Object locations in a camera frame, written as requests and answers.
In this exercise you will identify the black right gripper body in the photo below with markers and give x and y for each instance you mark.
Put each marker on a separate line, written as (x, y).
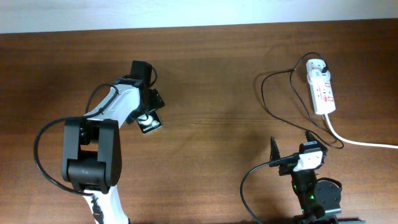
(301, 179)

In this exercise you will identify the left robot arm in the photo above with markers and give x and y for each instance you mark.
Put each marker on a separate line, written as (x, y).
(92, 158)

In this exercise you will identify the black Galaxy flip phone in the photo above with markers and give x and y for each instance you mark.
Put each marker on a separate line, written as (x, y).
(149, 122)

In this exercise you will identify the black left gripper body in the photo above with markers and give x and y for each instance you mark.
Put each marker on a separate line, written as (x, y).
(154, 101)

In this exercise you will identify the white power strip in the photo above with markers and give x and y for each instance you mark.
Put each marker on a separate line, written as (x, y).
(321, 92)

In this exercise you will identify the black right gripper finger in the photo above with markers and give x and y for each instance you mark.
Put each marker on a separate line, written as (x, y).
(275, 154)
(310, 138)

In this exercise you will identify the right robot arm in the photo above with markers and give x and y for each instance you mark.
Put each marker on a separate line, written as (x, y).
(319, 198)

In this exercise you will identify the white USB charger plug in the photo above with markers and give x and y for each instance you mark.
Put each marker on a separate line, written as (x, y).
(316, 64)

